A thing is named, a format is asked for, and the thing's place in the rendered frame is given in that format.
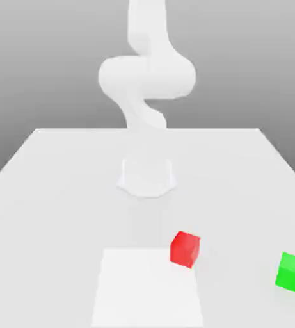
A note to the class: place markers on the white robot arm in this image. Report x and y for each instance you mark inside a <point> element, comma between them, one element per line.
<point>147,77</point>

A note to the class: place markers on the small red cube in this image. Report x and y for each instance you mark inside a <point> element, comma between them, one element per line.
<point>184,249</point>

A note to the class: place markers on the small green cube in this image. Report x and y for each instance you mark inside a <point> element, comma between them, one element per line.
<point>291,273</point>

